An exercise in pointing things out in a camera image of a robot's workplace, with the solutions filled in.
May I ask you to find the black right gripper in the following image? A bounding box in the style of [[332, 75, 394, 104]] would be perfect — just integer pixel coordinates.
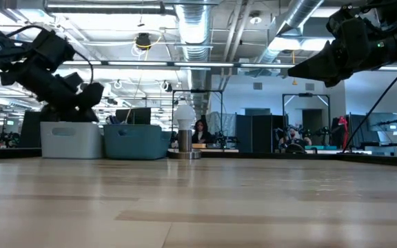
[[287, 5, 397, 87]]

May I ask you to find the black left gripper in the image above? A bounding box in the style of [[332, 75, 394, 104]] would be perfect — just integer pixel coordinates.
[[41, 72, 105, 123]]

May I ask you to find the monitor on arm mount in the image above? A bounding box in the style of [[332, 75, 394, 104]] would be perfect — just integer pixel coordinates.
[[367, 112, 397, 145]]

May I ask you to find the white plastic bin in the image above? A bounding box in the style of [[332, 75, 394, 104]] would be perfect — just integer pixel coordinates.
[[40, 121, 103, 160]]

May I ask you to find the black panel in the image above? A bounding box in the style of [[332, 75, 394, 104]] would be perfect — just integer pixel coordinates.
[[21, 110, 43, 149]]

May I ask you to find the red hanging item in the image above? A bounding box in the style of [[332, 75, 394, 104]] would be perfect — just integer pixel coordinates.
[[338, 116, 349, 149]]

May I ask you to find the black desk monitor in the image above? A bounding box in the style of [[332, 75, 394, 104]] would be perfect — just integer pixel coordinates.
[[114, 107, 152, 125]]

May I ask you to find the teal plastic bin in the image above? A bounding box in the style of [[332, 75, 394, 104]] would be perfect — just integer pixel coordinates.
[[103, 123, 172, 161]]

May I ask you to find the person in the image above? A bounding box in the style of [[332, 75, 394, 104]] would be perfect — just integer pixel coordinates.
[[277, 125, 312, 153], [191, 119, 216, 145]]

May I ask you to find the black partition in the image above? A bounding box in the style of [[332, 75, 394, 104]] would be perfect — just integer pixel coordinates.
[[235, 114, 289, 154]]

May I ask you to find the ceiling light strip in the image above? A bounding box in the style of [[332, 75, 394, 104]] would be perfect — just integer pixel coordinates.
[[62, 59, 397, 72]]

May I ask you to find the metal table lamp white bulb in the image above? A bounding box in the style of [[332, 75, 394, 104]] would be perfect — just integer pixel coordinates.
[[167, 105, 203, 160]]

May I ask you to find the black gantry frame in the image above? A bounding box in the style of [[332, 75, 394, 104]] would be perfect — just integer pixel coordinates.
[[281, 92, 331, 151], [171, 89, 224, 149]]

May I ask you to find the silver ventilation duct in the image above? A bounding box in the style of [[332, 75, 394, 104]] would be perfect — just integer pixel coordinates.
[[174, 0, 213, 113], [255, 0, 325, 65]]

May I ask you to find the black taut cable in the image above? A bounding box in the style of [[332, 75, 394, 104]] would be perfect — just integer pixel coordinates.
[[341, 58, 397, 152]]

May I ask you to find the black ceiling cable reel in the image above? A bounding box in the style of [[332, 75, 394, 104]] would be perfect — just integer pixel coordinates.
[[134, 32, 152, 51]]

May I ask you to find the black aluminium table frame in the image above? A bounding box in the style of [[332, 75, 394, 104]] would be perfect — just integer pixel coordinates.
[[0, 147, 397, 169]]

